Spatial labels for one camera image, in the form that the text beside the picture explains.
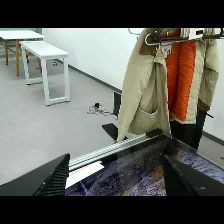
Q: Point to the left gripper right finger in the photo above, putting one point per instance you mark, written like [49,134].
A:
[190,181]

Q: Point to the silver frame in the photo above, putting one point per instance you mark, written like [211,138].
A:
[106,151]

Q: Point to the white metal table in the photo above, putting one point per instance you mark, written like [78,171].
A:
[45,51]

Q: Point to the white table with wooden legs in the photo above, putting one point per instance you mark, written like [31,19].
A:
[18,34]

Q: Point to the grey clothes hanger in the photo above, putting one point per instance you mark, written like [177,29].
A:
[156,40]

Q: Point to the black clothes rack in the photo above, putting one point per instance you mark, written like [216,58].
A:
[112,130]

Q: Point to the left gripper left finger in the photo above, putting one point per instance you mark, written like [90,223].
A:
[46,180]

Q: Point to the beige jacket with orange lining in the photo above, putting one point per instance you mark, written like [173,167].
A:
[146,86]

